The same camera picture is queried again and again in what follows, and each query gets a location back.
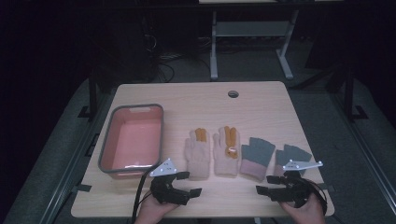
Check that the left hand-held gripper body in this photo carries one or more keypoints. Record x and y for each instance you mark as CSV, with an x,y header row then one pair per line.
x,y
166,189

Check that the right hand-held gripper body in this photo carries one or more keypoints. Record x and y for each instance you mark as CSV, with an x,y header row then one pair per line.
x,y
295,189

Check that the beige glove with orange fingers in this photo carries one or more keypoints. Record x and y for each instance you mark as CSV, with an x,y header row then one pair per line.
x,y
196,155

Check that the large grey pink fingerless glove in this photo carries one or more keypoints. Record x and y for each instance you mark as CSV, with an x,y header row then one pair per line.
x,y
257,155

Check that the small grey pink fingerless glove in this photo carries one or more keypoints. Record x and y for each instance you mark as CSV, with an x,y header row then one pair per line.
x,y
294,154

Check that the beige glove with orange patch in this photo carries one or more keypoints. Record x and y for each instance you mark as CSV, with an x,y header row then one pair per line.
x,y
224,157

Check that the pink basin with grey rim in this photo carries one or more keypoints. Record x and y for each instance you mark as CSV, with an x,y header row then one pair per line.
x,y
134,140

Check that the person's left hand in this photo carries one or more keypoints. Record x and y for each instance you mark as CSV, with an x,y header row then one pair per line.
x,y
152,211

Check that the person's right hand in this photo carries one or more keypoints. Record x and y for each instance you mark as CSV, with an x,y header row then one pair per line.
x,y
306,214

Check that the black table edge clip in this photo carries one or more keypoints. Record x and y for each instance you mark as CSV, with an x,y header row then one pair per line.
x,y
81,188
327,187

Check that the black metal stand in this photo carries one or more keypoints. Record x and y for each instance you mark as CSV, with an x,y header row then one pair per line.
x,y
92,96
350,93

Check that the grey metal table frame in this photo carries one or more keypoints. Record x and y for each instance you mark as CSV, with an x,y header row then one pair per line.
x,y
249,29

